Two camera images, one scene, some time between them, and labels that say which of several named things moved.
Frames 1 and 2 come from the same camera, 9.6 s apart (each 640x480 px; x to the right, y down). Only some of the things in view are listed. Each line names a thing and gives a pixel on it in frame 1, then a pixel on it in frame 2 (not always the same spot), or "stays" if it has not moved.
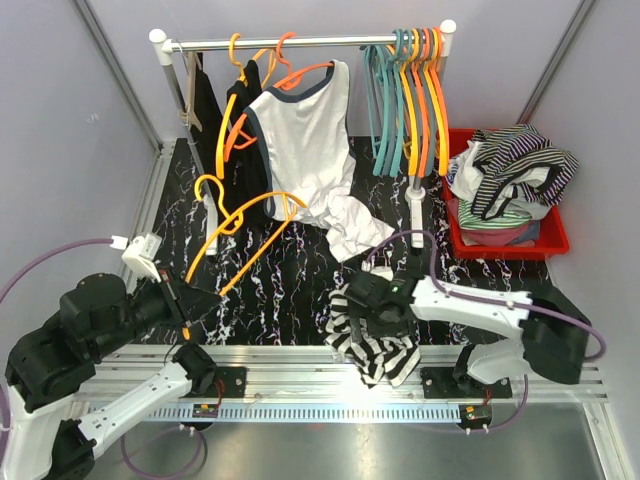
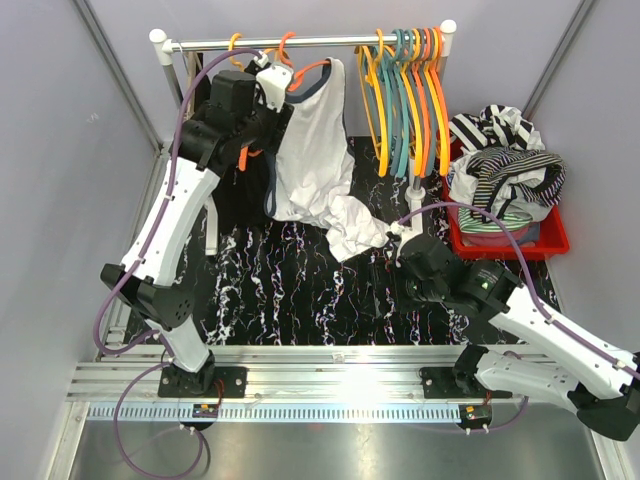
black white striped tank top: x=393 y=356 → x=495 y=126
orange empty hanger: x=421 y=103 stays
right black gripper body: x=377 y=324 → x=421 y=290
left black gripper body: x=167 y=280 → x=264 y=128
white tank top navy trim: x=311 y=165 stays
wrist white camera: x=383 y=272 → x=407 y=232
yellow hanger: x=233 y=223 → x=375 y=58
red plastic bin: x=552 y=237 stays
